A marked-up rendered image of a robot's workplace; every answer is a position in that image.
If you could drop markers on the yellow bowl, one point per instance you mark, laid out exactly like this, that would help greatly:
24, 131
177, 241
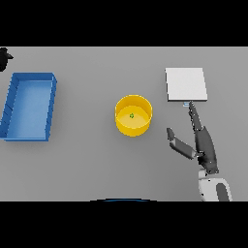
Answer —
133, 117

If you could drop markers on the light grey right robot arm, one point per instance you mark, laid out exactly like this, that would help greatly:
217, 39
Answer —
210, 189

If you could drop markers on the pale square scale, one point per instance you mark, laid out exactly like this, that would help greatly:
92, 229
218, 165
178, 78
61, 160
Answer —
186, 84

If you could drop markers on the blue tray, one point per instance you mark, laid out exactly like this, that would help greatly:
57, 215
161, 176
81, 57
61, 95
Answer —
29, 106

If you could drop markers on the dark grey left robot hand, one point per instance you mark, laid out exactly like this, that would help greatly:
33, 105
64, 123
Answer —
2, 60

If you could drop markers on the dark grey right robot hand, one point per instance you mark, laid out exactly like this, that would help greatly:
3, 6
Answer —
204, 144

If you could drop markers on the green nut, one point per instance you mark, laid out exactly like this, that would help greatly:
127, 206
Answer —
131, 115

